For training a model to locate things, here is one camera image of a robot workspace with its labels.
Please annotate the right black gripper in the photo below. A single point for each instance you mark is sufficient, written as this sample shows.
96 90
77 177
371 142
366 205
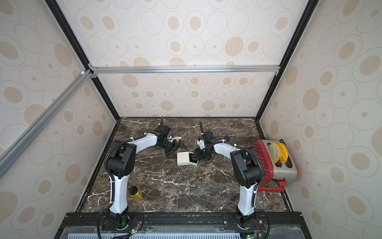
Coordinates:
201 152

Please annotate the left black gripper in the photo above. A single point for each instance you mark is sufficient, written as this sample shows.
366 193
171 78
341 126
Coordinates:
175 146

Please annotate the cream drawer jewelry box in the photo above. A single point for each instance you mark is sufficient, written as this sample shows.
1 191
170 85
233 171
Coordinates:
178 138

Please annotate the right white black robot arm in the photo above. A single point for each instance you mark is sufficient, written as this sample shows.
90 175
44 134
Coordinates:
247 168

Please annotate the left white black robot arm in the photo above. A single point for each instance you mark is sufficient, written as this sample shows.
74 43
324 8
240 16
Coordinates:
119 163

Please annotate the yellow jar black lid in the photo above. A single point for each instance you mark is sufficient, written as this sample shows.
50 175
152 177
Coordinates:
135 193

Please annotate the red perforated rack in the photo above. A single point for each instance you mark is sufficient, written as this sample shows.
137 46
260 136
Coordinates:
267 163

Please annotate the pale bread slice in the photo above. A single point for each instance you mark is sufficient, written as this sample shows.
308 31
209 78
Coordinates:
275 152

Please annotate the silver toaster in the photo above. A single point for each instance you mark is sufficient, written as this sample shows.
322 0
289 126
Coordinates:
283 171

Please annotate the yellow bread slice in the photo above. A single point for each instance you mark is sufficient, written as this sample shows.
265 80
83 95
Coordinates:
284 151

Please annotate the left diagonal aluminium bar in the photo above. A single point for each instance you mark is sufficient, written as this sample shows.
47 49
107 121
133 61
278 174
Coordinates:
12 154

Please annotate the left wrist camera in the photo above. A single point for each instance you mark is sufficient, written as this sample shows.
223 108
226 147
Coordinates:
170 138

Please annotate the horizontal aluminium frame bar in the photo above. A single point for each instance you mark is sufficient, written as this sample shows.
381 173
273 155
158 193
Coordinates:
186 69

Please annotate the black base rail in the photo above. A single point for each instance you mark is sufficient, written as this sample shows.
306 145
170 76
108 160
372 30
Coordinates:
223 225

